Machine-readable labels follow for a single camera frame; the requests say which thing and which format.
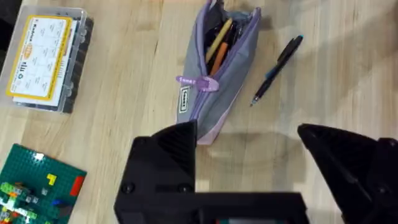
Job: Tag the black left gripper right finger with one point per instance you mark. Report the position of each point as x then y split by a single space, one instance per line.
351 168

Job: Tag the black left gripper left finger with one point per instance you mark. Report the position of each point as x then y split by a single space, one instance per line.
161 161

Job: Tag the grey and lilac zip bag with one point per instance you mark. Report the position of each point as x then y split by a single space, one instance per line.
217 71

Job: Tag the black pen with blue clip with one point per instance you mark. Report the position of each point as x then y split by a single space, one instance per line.
277 68

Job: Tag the green board with toy blocks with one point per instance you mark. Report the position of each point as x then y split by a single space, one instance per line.
34 186

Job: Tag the clear plastic box with label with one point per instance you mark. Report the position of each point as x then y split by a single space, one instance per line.
43 59

